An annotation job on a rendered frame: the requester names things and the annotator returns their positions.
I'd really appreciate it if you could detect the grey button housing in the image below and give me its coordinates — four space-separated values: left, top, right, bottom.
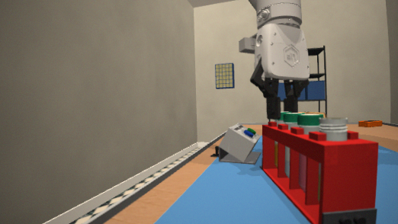
211 123 261 165

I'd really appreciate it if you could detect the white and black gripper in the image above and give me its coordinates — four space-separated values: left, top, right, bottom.
250 21 310 120

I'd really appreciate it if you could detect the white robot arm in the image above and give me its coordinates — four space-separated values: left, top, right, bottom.
239 0 302 54

